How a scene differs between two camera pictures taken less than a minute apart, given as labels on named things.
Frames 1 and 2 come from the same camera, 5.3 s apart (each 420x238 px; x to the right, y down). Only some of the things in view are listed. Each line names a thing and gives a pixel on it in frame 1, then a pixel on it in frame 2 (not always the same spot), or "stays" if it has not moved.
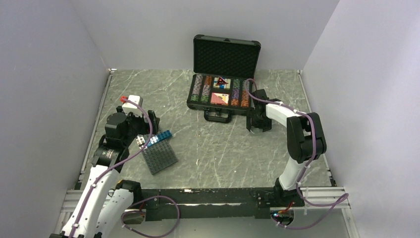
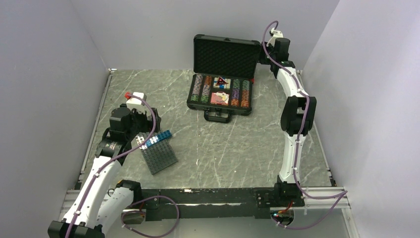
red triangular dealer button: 221,81 stays
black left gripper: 145,126 stays
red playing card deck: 218,98 stays
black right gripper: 266,126 → 261,54
